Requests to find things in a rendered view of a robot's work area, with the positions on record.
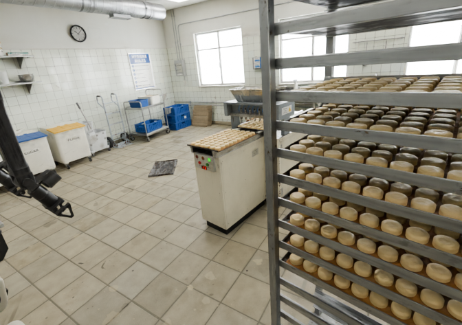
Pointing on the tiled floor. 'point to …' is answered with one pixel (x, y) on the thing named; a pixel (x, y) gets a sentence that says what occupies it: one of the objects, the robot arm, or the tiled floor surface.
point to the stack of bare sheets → (163, 167)
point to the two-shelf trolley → (144, 118)
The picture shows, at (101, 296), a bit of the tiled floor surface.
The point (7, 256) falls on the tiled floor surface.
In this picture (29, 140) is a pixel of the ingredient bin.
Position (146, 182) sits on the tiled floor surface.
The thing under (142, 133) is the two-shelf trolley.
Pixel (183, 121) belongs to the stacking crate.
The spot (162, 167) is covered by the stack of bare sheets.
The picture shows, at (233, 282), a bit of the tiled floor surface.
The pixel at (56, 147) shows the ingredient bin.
